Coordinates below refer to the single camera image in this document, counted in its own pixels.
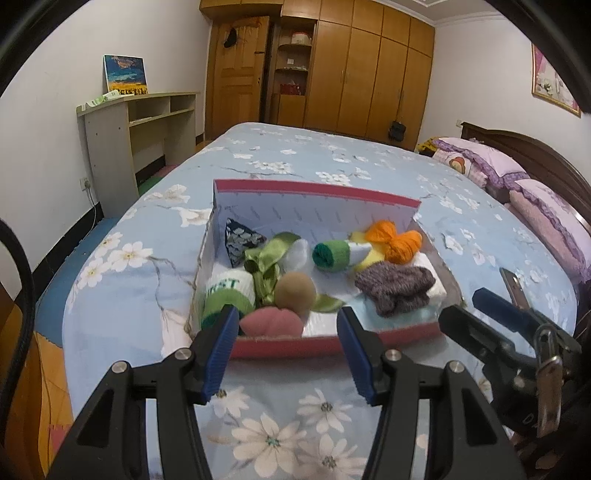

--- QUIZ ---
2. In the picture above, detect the tan round puff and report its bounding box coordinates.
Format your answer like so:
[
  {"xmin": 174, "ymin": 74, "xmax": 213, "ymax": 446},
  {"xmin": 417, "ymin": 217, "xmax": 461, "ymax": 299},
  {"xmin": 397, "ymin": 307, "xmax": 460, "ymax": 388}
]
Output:
[{"xmin": 274, "ymin": 272, "xmax": 318, "ymax": 319}]

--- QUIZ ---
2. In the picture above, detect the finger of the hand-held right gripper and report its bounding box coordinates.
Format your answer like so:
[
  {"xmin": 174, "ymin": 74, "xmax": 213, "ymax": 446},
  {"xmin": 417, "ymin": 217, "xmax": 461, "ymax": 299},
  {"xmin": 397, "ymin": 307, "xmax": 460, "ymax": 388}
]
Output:
[
  {"xmin": 438, "ymin": 305, "xmax": 532, "ymax": 370},
  {"xmin": 472, "ymin": 287, "xmax": 546, "ymax": 330}
]

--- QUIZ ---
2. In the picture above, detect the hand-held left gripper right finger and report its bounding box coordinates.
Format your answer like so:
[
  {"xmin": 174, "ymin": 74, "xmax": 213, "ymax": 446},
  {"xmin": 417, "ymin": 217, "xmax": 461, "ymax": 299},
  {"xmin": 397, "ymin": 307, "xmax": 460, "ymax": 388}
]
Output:
[{"xmin": 336, "ymin": 305, "xmax": 527, "ymax": 480}]

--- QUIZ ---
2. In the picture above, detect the cartoon print pillow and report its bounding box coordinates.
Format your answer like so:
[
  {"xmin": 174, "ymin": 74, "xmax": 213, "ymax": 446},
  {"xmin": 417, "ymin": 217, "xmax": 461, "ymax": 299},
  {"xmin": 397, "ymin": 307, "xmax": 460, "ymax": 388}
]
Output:
[{"xmin": 438, "ymin": 152, "xmax": 490, "ymax": 188}]

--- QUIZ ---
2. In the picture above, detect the white foam net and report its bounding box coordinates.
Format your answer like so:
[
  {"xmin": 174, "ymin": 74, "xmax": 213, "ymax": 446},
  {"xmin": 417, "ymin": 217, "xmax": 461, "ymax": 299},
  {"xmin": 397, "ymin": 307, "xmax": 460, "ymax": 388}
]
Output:
[{"xmin": 279, "ymin": 237, "xmax": 311, "ymax": 273}]

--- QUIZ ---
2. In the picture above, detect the pink smartphone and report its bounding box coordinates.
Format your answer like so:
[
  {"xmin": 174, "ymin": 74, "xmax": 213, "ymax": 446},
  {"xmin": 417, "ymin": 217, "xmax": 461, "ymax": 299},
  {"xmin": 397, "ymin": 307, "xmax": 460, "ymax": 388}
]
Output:
[{"xmin": 499, "ymin": 268, "xmax": 532, "ymax": 310}]

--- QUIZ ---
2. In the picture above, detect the green and white sock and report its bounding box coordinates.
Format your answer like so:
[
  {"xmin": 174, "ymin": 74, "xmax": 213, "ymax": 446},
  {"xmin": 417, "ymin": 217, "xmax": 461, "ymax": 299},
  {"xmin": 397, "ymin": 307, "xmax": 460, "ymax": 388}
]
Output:
[
  {"xmin": 312, "ymin": 239, "xmax": 372, "ymax": 273},
  {"xmin": 199, "ymin": 270, "xmax": 256, "ymax": 330}
]

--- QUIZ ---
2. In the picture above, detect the purple ruffled pillow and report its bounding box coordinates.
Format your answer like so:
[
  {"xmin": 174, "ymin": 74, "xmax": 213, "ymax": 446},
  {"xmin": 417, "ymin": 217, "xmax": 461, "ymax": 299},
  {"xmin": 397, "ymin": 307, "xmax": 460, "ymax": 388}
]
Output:
[
  {"xmin": 508, "ymin": 178, "xmax": 591, "ymax": 259},
  {"xmin": 431, "ymin": 137, "xmax": 529, "ymax": 190}
]

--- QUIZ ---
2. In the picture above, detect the wooden wardrobe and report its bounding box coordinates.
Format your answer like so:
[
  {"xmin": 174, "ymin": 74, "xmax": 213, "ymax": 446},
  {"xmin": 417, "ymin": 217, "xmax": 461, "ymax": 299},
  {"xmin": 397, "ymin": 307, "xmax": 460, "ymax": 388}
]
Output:
[{"xmin": 199, "ymin": 0, "xmax": 435, "ymax": 151}]

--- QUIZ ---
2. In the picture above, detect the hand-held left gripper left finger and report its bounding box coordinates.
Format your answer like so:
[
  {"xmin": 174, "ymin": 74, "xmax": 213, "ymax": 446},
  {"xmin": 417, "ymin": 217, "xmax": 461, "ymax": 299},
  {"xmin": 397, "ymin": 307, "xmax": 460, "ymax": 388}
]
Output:
[{"xmin": 46, "ymin": 305, "xmax": 241, "ymax": 480}]

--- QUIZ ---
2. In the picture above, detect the pink folded blanket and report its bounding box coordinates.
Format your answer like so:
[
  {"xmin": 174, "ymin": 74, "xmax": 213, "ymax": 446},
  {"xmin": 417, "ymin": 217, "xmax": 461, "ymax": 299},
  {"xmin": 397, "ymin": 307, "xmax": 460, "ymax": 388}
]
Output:
[{"xmin": 508, "ymin": 189, "xmax": 591, "ymax": 282}]

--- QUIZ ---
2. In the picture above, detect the orange patterned floor mat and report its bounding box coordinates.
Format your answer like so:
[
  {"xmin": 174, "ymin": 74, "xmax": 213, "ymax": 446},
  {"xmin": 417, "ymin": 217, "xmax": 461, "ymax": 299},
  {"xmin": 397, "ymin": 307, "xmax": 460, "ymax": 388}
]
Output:
[{"xmin": 18, "ymin": 305, "xmax": 77, "ymax": 478}]

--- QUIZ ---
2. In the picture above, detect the beige shelf desk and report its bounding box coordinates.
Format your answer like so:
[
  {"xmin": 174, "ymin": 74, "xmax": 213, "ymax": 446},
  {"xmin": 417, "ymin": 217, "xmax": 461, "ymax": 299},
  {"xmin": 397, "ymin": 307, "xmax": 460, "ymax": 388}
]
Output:
[{"xmin": 76, "ymin": 91, "xmax": 199, "ymax": 220}]

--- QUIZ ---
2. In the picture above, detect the black white patterned pouch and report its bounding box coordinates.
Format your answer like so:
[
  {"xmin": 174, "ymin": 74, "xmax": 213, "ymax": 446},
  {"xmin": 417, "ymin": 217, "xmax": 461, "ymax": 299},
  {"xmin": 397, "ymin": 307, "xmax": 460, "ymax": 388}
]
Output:
[{"xmin": 224, "ymin": 218, "xmax": 267, "ymax": 268}]

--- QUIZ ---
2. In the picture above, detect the black cable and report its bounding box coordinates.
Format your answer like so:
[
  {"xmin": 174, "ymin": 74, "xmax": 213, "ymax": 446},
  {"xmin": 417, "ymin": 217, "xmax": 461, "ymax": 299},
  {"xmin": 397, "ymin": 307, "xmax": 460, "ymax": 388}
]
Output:
[{"xmin": 0, "ymin": 219, "xmax": 35, "ymax": 416}]

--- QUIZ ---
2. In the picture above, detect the framed wall picture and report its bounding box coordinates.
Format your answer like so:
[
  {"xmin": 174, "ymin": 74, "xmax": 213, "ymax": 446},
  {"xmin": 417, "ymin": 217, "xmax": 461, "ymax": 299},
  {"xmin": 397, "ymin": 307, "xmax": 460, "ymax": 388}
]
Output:
[{"xmin": 531, "ymin": 42, "xmax": 583, "ymax": 118}]

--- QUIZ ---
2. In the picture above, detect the wooden door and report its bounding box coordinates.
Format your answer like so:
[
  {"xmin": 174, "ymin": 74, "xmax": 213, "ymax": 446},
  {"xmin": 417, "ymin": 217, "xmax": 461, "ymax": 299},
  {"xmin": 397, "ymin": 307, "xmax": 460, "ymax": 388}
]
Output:
[{"xmin": 213, "ymin": 16, "xmax": 271, "ymax": 134}]

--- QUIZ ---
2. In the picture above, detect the dark wooden headboard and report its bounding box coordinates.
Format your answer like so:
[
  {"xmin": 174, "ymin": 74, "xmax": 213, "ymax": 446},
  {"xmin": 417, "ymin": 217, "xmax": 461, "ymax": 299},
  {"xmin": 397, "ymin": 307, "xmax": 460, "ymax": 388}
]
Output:
[{"xmin": 461, "ymin": 121, "xmax": 591, "ymax": 222}]

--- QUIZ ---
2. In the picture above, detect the green ribbon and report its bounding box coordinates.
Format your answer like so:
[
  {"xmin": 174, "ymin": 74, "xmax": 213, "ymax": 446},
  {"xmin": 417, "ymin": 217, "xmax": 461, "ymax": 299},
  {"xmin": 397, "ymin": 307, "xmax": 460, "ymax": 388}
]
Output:
[{"xmin": 244, "ymin": 232, "xmax": 345, "ymax": 315}]

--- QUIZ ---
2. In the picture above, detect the blue floral bed sheet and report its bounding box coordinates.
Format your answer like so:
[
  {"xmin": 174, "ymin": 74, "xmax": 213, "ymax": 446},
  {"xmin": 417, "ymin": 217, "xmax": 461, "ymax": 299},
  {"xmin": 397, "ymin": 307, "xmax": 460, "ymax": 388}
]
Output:
[{"xmin": 62, "ymin": 121, "xmax": 583, "ymax": 480}]

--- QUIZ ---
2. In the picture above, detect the green and white packet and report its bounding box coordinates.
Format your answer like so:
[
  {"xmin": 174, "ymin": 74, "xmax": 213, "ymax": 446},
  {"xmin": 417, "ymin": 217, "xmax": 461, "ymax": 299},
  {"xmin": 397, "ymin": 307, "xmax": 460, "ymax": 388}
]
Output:
[{"xmin": 81, "ymin": 92, "xmax": 122, "ymax": 110}]

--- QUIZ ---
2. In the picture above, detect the light blue cloth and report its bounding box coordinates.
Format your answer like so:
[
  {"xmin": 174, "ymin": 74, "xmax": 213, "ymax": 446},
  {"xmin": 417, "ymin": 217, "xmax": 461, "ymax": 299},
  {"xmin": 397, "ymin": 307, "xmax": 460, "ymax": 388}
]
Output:
[{"xmin": 351, "ymin": 300, "xmax": 439, "ymax": 330}]

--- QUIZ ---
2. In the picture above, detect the landscape painting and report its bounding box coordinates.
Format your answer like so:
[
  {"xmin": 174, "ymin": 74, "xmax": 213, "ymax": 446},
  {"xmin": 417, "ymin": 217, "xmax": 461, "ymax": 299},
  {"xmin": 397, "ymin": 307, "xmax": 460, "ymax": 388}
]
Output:
[{"xmin": 103, "ymin": 54, "xmax": 151, "ymax": 97}]

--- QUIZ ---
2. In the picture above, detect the orange yarn bundle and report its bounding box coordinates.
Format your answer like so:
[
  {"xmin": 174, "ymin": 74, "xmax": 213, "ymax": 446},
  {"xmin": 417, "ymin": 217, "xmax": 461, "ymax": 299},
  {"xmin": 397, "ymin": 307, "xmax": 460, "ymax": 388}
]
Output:
[{"xmin": 365, "ymin": 220, "xmax": 423, "ymax": 265}]

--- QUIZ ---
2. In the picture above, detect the pink lips shaped sponge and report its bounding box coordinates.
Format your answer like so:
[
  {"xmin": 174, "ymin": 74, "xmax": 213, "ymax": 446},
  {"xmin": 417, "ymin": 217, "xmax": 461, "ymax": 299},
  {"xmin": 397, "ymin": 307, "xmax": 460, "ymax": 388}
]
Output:
[{"xmin": 239, "ymin": 308, "xmax": 304, "ymax": 337}]

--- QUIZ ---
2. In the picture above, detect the purple knitted sock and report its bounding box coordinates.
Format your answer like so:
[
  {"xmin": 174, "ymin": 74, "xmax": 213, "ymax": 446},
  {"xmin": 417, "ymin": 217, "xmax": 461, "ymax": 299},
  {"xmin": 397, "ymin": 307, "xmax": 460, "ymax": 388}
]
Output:
[{"xmin": 354, "ymin": 264, "xmax": 437, "ymax": 317}]

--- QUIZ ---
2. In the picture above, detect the yellow sponge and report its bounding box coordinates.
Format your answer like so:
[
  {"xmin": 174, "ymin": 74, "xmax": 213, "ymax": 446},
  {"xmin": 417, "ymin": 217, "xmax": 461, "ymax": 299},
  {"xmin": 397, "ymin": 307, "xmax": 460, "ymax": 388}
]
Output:
[{"xmin": 348, "ymin": 231, "xmax": 389, "ymax": 273}]

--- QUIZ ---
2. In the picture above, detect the red-rimmed white cardboard box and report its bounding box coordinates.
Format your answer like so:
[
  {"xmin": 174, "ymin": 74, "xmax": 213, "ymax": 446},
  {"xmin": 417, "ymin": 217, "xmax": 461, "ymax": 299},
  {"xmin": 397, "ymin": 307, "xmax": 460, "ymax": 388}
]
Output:
[{"xmin": 187, "ymin": 179, "xmax": 444, "ymax": 361}]

